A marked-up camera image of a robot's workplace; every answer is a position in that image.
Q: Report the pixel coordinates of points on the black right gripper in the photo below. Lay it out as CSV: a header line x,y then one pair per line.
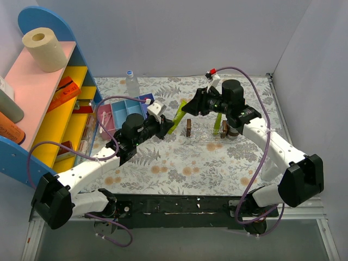
x,y
201,98

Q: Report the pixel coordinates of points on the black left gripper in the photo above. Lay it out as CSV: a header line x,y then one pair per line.
x,y
160,126

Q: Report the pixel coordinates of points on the pink toothbrush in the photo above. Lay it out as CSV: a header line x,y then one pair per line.
x,y
105,118

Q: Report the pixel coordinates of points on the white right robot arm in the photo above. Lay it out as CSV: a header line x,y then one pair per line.
x,y
303,175

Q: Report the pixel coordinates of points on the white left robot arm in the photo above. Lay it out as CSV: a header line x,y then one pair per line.
x,y
59,197

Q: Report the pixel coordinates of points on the clear textured tray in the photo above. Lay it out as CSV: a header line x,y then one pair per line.
x,y
203,132

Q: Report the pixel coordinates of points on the purple drawer box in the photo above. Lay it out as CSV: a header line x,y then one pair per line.
x,y
148,98

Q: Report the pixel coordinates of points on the teal drawer box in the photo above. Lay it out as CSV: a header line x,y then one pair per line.
x,y
120,113

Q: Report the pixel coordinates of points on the clear plastic water bottle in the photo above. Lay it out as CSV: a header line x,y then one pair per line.
x,y
132,84

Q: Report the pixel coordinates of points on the pink drawer box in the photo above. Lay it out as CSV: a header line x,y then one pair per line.
x,y
110,127

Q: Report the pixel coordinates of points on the small red box low shelf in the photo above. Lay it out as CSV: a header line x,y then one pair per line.
x,y
64,153

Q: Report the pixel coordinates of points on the orange box on shelf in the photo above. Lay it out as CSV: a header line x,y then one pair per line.
x,y
67,89

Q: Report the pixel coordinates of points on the blue pink yellow shelf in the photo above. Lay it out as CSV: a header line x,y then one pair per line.
x,y
34,90

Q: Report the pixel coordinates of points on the beige paper towel roll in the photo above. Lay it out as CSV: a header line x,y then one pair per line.
x,y
45,49

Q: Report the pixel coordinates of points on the orange tube on shelf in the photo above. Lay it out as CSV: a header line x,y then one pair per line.
x,y
11,131

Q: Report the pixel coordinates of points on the grey green bottle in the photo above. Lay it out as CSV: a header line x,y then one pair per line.
x,y
9,108

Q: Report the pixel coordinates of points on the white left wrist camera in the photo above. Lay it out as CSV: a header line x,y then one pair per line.
x,y
155,108

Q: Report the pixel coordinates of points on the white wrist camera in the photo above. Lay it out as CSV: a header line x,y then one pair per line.
x,y
155,108
213,79

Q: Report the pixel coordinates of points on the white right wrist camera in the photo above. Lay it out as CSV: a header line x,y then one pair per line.
x,y
213,79

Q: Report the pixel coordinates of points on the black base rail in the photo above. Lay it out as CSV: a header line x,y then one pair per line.
x,y
172,211

